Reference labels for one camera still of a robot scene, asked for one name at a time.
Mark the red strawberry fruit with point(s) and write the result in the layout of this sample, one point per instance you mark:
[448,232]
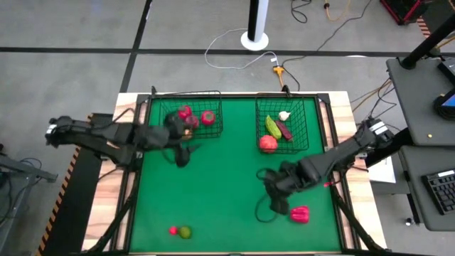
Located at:
[208,118]

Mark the green toy cucumber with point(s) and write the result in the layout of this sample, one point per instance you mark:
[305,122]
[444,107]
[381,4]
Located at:
[273,127]

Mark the green table mat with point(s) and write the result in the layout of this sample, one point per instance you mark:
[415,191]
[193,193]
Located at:
[231,206]

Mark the dark red toy apple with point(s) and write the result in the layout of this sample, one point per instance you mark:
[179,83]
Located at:
[193,122]

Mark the black table frame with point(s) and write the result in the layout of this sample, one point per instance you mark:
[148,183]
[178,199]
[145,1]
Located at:
[142,99]

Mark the purple toy eggplant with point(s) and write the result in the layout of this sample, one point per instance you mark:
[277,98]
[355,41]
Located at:
[284,131]

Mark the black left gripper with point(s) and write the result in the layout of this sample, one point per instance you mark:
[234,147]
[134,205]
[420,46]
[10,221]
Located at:
[156,137]

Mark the orange power plug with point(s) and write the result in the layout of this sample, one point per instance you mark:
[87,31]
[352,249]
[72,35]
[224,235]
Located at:
[278,70]

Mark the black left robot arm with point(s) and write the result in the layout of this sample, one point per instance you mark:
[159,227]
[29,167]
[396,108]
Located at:
[92,135]

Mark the device with blue screen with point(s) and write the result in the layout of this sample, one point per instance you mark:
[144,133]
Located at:
[448,102]

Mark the red peach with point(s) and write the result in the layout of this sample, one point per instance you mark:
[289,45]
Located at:
[268,144]

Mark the black platform with hazard stripes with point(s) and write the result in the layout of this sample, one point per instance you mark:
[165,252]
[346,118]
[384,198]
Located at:
[81,213]

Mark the black white pole stand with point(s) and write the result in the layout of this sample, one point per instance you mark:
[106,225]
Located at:
[254,41]

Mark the white paper sheet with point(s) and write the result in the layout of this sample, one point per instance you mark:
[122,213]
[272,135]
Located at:
[382,174]

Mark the black pole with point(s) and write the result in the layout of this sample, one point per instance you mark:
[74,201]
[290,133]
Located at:
[426,44]

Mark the small red tag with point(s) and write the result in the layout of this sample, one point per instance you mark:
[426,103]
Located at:
[325,185]

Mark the small red toy cherry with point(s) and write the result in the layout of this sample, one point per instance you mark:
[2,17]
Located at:
[173,230]

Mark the red round toy fruit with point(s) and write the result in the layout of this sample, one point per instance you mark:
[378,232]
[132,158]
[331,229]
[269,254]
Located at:
[185,111]

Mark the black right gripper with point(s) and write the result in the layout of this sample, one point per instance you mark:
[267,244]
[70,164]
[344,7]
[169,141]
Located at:
[284,179]

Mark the red toy bell pepper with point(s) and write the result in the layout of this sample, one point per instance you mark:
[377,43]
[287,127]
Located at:
[299,214]

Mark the green toy lime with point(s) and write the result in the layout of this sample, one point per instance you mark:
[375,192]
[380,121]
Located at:
[185,232]

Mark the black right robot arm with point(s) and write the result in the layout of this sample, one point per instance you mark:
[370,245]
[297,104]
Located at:
[341,156]

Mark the grey desk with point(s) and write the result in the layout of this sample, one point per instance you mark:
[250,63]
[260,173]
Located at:
[416,199]
[416,99]

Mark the white toy garlic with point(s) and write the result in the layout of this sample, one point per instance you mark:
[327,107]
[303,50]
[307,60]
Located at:
[283,116]

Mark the red black box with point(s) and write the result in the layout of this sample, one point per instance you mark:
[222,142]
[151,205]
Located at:
[405,9]

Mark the black keyboard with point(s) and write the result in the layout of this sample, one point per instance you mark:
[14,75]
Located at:
[442,193]

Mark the grey metal stand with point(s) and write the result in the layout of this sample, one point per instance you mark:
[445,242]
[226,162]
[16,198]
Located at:
[21,169]

